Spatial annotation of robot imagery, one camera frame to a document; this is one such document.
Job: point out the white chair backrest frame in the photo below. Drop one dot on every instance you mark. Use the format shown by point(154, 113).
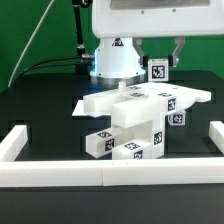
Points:
point(130, 106)

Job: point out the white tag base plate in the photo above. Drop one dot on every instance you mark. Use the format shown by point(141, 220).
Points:
point(80, 110)

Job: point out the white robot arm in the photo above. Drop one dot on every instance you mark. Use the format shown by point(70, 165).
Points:
point(116, 58)

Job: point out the white chair seat part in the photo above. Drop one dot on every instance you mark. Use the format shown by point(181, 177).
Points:
point(154, 132)

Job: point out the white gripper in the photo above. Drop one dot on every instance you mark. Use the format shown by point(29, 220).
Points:
point(157, 18)

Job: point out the white U-shaped obstacle fence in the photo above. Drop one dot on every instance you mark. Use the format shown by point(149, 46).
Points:
point(100, 173)

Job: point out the black camera pole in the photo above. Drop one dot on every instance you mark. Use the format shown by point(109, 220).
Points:
point(79, 34)

